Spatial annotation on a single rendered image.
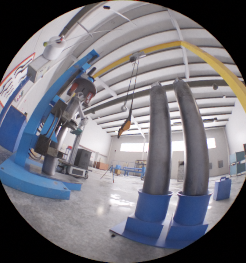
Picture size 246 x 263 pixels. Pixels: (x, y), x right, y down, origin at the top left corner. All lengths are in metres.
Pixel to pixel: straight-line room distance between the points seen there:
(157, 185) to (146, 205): 0.16
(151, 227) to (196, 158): 0.56
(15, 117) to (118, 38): 6.45
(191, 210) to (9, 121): 3.06
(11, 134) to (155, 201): 2.73
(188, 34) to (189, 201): 7.39
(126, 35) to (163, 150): 6.54
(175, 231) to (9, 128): 2.97
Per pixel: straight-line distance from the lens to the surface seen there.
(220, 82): 7.55
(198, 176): 0.68
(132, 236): 0.77
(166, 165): 0.68
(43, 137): 1.07
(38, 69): 1.37
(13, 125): 2.60
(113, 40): 6.88
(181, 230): 0.75
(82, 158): 2.58
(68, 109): 1.55
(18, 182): 1.02
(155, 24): 6.67
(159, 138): 0.72
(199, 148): 0.70
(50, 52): 1.40
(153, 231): 0.76
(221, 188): 1.95
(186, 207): 0.69
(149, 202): 0.67
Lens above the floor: 0.51
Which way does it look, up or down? 25 degrees up
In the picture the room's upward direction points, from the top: 11 degrees clockwise
